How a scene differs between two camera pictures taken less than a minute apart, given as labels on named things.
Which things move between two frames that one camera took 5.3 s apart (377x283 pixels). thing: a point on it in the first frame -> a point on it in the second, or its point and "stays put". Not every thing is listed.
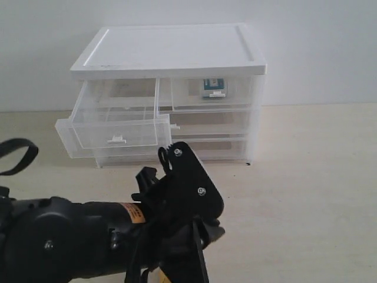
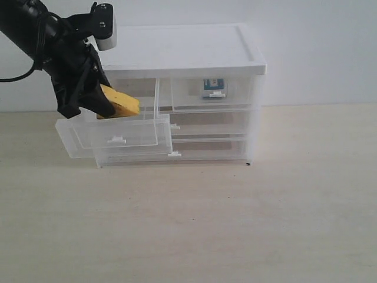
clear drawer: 188,125 stays put
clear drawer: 211,94 stays put
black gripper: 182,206 -> 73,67
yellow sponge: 162,277 -> 124,105
